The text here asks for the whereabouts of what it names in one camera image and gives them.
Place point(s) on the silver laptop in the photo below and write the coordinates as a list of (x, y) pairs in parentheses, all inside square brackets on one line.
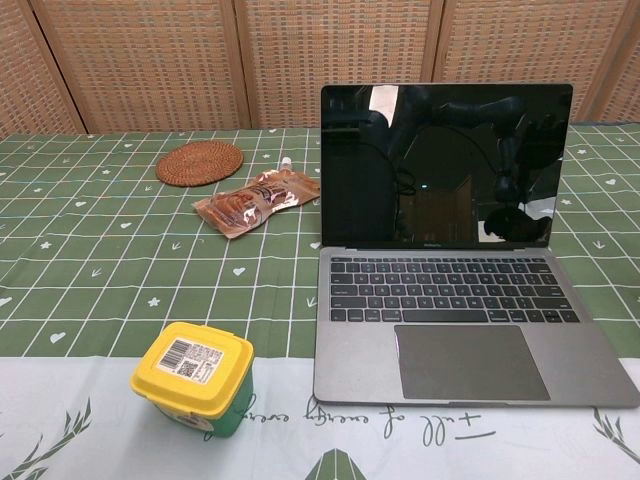
[(450, 350)]

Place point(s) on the woven rattan cabinet door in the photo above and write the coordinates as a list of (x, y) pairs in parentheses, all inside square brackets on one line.
[(150, 65), (540, 45), (20, 85), (335, 45)]

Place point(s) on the green checked tablecloth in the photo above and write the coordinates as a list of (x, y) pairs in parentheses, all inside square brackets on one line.
[(100, 250)]

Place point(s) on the brown snack spout pouch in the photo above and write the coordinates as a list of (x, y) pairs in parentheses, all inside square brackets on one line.
[(250, 205)]

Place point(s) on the round woven rattan coaster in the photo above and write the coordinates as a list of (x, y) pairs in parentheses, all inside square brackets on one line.
[(199, 163)]

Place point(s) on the green tub with yellow lid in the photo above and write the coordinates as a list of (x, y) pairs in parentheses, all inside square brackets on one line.
[(192, 370)]

